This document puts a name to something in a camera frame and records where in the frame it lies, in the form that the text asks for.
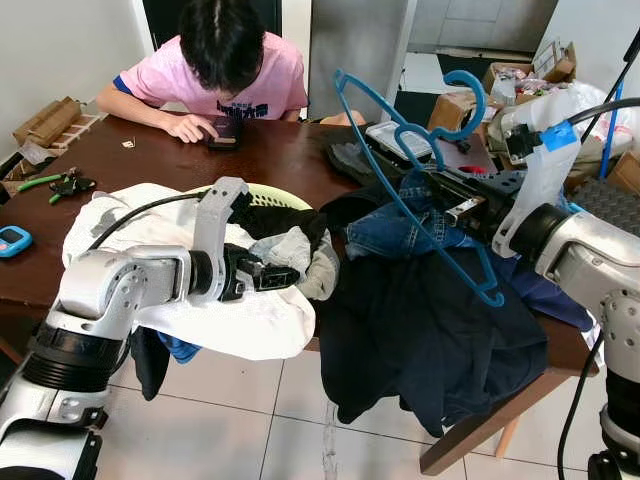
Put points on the dark wooden table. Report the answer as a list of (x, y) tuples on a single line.
[(130, 165)]

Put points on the black foam mat tile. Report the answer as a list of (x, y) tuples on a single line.
[(610, 205)]

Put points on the dark navy garment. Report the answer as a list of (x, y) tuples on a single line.
[(430, 340)]

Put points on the blue teal cloth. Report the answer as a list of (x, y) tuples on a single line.
[(180, 348)]

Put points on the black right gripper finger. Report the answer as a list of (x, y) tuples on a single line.
[(466, 210), (440, 180)]

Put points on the person in pink shirt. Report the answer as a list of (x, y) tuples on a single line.
[(250, 85)]

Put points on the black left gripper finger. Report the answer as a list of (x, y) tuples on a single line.
[(275, 285), (282, 273)]

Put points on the silver foil package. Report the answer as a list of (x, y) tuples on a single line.
[(395, 140)]

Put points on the blue denim shorts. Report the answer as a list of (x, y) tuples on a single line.
[(385, 235)]

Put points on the black smartphone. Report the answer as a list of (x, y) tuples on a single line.
[(225, 133)]

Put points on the small blue handheld device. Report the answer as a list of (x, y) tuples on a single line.
[(14, 242)]

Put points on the pale green laundry basket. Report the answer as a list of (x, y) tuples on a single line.
[(285, 196)]

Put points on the brown cardboard box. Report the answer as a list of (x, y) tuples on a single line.
[(50, 120), (560, 65), (450, 110)]

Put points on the blue plastic clothes hanger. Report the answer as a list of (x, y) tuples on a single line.
[(481, 108)]

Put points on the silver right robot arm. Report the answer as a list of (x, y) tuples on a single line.
[(590, 260)]

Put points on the white shirt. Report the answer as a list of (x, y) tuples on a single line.
[(250, 325)]

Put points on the black fabric pouch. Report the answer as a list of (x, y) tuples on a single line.
[(350, 160)]

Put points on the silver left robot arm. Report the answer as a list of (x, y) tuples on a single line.
[(110, 285)]

